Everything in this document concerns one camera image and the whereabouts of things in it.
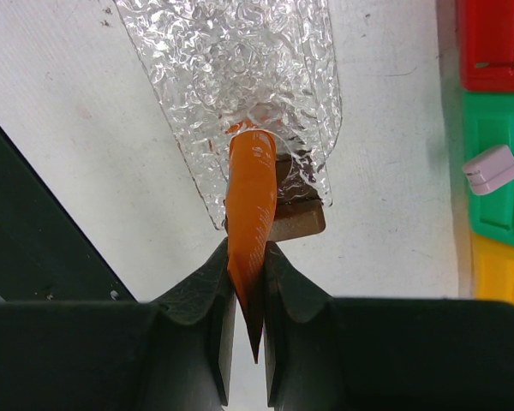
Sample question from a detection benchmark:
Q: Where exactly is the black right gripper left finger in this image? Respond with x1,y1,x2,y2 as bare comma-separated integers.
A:
0,243,236,410

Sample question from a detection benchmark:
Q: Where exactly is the right green plastic bin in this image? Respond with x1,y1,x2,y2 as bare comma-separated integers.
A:
463,92,514,246

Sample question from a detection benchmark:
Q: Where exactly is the clear textured glass tray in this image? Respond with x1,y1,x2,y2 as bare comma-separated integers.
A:
117,1,342,229

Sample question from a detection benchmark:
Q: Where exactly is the orange toothpaste tube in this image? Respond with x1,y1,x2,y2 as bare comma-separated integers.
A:
225,120,278,360

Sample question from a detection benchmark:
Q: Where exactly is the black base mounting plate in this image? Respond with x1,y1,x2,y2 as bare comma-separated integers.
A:
0,126,134,301

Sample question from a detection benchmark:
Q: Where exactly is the red plastic bin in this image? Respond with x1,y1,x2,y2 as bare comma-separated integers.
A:
457,0,514,92

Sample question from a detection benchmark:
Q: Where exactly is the right brown tray handle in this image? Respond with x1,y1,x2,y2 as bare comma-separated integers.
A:
268,153,326,242

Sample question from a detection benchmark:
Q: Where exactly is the white toothbrush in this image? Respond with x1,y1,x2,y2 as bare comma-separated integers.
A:
462,145,514,196

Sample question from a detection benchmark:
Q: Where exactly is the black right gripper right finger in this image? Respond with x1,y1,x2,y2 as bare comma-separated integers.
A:
264,242,514,410

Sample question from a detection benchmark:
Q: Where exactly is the orange plastic bin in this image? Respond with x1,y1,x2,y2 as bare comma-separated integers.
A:
471,234,514,305

